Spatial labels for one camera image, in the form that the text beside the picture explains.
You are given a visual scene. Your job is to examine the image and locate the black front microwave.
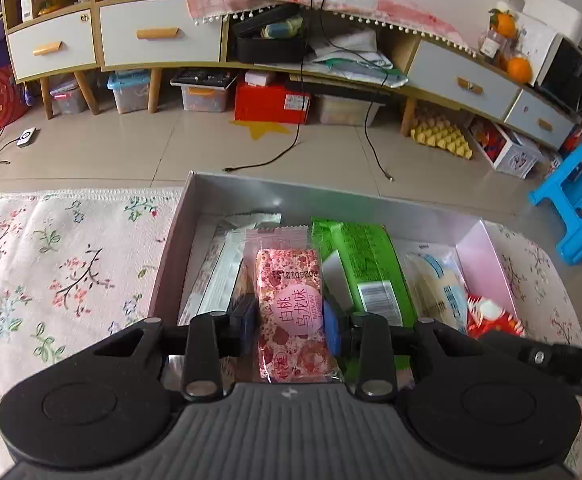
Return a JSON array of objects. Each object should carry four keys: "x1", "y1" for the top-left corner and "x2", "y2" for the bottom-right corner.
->
[{"x1": 535, "y1": 35, "x2": 582, "y2": 112}]

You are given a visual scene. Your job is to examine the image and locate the pink nougat snack packet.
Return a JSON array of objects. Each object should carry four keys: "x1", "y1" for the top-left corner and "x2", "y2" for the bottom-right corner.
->
[{"x1": 245, "y1": 225, "x2": 344, "y2": 386}]

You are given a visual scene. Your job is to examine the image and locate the white power adapter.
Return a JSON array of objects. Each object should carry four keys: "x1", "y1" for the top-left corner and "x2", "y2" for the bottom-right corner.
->
[{"x1": 16, "y1": 127, "x2": 42, "y2": 149}]

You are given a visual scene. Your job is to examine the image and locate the yellow egg foam pad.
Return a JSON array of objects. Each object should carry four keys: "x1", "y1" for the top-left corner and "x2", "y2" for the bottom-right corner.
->
[{"x1": 410, "y1": 109, "x2": 474, "y2": 160}]

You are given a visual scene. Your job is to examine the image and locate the clear blue print snack packet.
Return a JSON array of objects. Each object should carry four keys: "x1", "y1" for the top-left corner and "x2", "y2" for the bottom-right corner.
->
[{"x1": 403, "y1": 252, "x2": 469, "y2": 333}]

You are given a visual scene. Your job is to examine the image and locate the pile of papers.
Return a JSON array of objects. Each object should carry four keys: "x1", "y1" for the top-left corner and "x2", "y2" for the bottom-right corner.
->
[{"x1": 310, "y1": 30, "x2": 408, "y2": 87}]

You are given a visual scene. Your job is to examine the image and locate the pink tinted storage bin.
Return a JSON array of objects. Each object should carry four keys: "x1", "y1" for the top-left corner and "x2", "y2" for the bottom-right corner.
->
[{"x1": 50, "y1": 79, "x2": 90, "y2": 116}]

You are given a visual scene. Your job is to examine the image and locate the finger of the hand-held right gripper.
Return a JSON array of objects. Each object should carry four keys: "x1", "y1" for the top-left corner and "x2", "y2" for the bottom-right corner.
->
[{"x1": 481, "y1": 330, "x2": 582, "y2": 401}]

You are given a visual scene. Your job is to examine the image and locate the red snack packet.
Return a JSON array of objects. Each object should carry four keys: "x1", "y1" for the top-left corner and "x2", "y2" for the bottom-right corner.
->
[{"x1": 466, "y1": 294, "x2": 527, "y2": 341}]

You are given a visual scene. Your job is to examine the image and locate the white toy basket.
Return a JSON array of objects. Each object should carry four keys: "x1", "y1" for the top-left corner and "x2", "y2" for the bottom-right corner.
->
[{"x1": 468, "y1": 120, "x2": 545, "y2": 179}]

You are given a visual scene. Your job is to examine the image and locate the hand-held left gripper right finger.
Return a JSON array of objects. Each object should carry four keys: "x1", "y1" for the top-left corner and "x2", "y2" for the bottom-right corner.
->
[{"x1": 322, "y1": 299, "x2": 478, "y2": 403}]

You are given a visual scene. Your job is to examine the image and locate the grey cardboard box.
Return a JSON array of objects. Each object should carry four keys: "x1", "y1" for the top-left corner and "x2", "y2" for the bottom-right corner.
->
[{"x1": 151, "y1": 170, "x2": 582, "y2": 396}]

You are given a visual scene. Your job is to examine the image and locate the green snack packet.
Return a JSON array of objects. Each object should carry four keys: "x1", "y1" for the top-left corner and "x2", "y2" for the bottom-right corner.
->
[{"x1": 311, "y1": 217, "x2": 417, "y2": 331}]

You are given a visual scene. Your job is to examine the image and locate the clear storage bin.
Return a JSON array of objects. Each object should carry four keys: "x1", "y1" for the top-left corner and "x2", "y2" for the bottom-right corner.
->
[{"x1": 315, "y1": 91, "x2": 388, "y2": 127}]

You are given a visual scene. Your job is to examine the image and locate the clear bin with black tray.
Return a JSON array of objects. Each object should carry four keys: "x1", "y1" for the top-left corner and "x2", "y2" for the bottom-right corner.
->
[{"x1": 171, "y1": 69, "x2": 238, "y2": 112}]

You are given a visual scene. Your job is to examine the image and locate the low wooden grey drawer cabinet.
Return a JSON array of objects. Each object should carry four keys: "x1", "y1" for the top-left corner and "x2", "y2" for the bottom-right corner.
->
[{"x1": 226, "y1": 5, "x2": 582, "y2": 151}]

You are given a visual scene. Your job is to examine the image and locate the wooden cabinet white drawers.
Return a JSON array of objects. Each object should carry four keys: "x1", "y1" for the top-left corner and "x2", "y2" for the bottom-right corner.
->
[{"x1": 0, "y1": 0, "x2": 228, "y2": 120}]

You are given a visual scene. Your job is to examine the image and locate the black box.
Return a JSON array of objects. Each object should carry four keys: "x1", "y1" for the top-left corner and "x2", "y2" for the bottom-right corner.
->
[{"x1": 231, "y1": 2, "x2": 309, "y2": 64}]

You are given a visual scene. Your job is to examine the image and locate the red cardboard box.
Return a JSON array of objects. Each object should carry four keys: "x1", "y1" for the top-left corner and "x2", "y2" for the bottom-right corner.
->
[{"x1": 234, "y1": 80, "x2": 312, "y2": 125}]

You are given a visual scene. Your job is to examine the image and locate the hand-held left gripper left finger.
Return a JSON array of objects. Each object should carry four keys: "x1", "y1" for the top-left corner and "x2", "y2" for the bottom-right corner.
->
[{"x1": 92, "y1": 295, "x2": 259, "y2": 404}]

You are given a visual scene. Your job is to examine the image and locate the grey snack packet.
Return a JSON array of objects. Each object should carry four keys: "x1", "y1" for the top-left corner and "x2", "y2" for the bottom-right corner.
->
[{"x1": 206, "y1": 212, "x2": 282, "y2": 313}]

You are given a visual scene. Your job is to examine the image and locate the orange fruit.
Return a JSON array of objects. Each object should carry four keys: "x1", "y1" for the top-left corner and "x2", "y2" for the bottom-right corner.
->
[
  {"x1": 506, "y1": 56, "x2": 533, "y2": 84},
  {"x1": 491, "y1": 10, "x2": 518, "y2": 39}
]

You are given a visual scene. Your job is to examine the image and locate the pink tasselled cloth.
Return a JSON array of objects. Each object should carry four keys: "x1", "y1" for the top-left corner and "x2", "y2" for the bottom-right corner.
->
[{"x1": 186, "y1": 0, "x2": 478, "y2": 57}]

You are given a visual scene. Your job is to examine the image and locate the striped silver snack packet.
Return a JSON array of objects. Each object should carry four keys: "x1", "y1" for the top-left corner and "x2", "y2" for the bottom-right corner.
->
[{"x1": 178, "y1": 222, "x2": 232, "y2": 326}]

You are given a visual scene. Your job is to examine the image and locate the blue lid storage bin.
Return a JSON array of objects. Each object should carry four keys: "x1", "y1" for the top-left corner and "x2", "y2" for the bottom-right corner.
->
[{"x1": 107, "y1": 71, "x2": 151, "y2": 115}]

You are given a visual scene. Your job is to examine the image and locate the floral blanket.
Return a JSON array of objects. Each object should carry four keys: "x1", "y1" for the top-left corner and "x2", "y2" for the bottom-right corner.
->
[{"x1": 0, "y1": 187, "x2": 582, "y2": 480}]

